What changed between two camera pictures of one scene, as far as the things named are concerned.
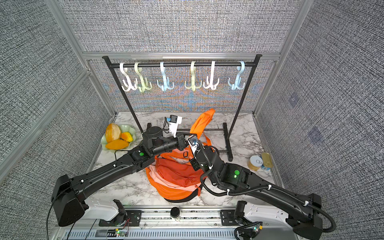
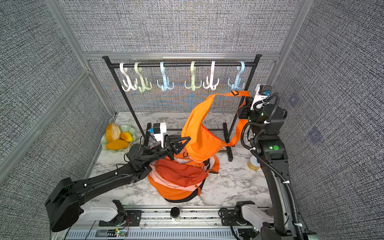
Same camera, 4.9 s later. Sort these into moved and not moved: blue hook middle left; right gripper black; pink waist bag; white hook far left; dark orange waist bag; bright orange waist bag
Moved: right gripper black; bright orange waist bag
Not moved: pink waist bag; blue hook middle left; dark orange waist bag; white hook far left
